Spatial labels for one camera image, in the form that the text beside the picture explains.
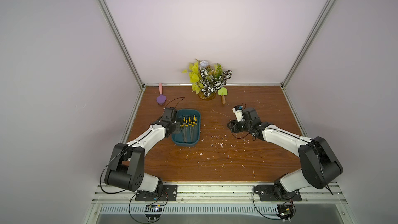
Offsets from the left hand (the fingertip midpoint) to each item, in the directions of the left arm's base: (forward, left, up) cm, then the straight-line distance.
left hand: (176, 125), depth 92 cm
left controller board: (-42, +6, -8) cm, 43 cm away
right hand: (+1, -33, +4) cm, 33 cm away
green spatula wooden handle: (+32, -31, -4) cm, 45 cm away
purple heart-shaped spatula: (+25, +15, -5) cm, 30 cm away
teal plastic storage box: (-4, -8, -4) cm, 10 cm away
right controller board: (-41, -55, -6) cm, 69 cm away
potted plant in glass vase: (+18, -18, +21) cm, 33 cm away
